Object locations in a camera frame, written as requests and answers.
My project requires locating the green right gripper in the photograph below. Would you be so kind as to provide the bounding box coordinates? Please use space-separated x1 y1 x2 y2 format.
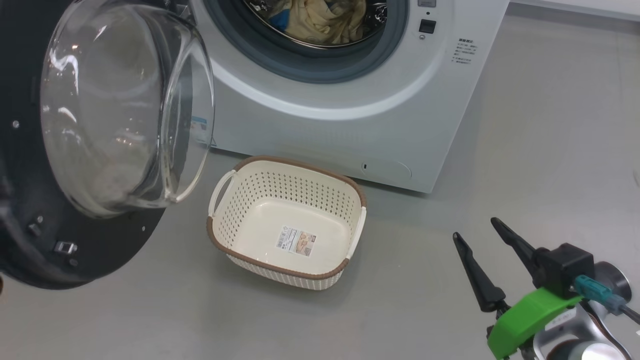
452 217 584 360

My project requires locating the cream garment with blue cuffs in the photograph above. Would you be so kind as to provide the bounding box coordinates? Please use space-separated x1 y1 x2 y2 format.
287 0 368 46
265 0 301 32

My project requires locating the grey glass washing machine door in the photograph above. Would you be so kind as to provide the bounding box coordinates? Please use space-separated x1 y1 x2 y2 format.
0 0 217 290

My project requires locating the white front-load washing machine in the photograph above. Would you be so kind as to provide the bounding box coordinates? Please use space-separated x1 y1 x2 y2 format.
187 0 511 194

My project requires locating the cream perforated laundry basket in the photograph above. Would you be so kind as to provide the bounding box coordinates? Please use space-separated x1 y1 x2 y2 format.
206 155 367 291

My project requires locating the teal plug right camera cable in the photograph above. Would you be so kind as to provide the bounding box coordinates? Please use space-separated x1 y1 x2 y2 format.
573 274 640 326

